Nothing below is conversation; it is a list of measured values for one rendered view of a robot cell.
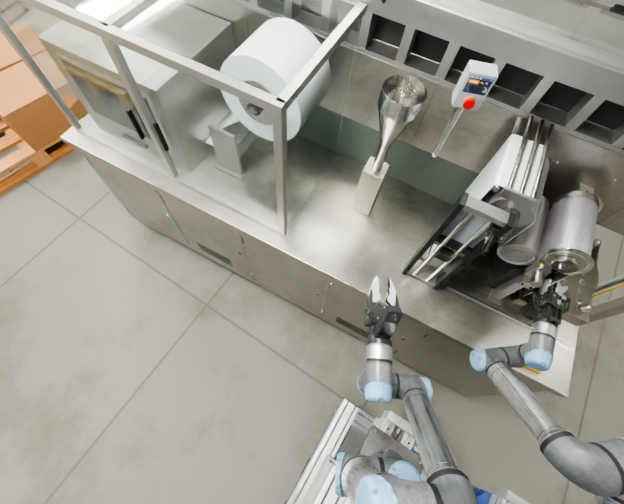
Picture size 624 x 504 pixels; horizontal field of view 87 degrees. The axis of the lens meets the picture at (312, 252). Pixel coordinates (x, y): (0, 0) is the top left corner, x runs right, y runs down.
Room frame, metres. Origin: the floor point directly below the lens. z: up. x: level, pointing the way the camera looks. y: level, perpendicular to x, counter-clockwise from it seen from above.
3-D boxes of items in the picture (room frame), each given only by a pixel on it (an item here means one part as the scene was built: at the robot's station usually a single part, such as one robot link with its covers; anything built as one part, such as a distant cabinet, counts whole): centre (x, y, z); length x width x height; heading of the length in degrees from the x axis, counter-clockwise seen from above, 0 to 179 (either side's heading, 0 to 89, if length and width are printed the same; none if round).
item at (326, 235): (0.93, 0.02, 0.88); 2.52 x 0.66 x 0.04; 70
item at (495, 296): (0.55, -0.80, 1.05); 0.06 x 0.05 x 0.31; 160
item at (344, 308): (0.94, 0.02, 0.43); 2.52 x 0.64 x 0.86; 70
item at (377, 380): (0.11, -0.24, 1.21); 0.11 x 0.08 x 0.09; 1
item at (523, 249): (0.73, -0.78, 1.17); 0.26 x 0.12 x 0.12; 160
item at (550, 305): (0.44, -0.86, 1.12); 0.12 x 0.08 x 0.09; 160
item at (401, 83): (0.92, -0.21, 1.50); 0.14 x 0.14 x 0.06
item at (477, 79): (0.79, -0.34, 1.66); 0.07 x 0.07 x 0.10; 86
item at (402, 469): (-0.15, -0.37, 0.98); 0.13 x 0.12 x 0.14; 91
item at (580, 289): (0.66, -1.07, 1.00); 0.40 x 0.16 x 0.06; 160
